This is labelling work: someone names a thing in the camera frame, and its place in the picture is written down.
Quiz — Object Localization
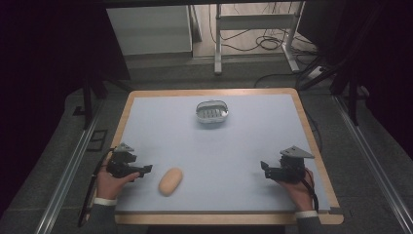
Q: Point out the black floor cables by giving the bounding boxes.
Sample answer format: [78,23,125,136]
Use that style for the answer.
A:
[208,2,322,89]

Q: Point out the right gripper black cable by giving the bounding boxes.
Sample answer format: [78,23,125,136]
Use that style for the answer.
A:
[300,168,320,213]

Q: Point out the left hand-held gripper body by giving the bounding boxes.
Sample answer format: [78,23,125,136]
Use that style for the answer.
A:
[105,142,143,179]

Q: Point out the person's right hand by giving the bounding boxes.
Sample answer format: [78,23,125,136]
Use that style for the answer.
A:
[276,168,317,213]

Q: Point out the person's left hand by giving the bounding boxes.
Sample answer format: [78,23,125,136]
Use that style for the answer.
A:
[95,161,141,201]

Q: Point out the grey soap dish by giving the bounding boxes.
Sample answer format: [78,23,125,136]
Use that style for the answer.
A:
[195,99,230,125]

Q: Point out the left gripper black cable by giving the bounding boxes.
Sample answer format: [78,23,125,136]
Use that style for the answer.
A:
[77,147,115,228]

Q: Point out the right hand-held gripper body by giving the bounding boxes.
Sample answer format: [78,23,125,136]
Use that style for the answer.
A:
[264,144,316,185]

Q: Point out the tan bread roll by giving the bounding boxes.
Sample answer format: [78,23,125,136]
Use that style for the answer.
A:
[158,167,184,197]

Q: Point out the white power strip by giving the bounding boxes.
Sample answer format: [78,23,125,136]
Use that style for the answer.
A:
[306,65,325,81]

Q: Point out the white metal stand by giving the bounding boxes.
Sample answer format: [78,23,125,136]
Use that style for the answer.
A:
[213,1,306,76]

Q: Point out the grey cabinet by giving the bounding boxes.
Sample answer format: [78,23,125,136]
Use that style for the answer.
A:
[106,4,194,57]

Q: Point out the light blue table mat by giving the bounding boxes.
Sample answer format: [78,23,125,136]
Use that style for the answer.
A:
[115,94,331,213]

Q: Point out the black stand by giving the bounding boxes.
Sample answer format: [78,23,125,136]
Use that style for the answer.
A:
[72,72,134,131]
[300,55,369,127]

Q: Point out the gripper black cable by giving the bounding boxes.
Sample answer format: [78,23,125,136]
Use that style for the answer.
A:
[300,168,320,213]
[77,147,115,228]

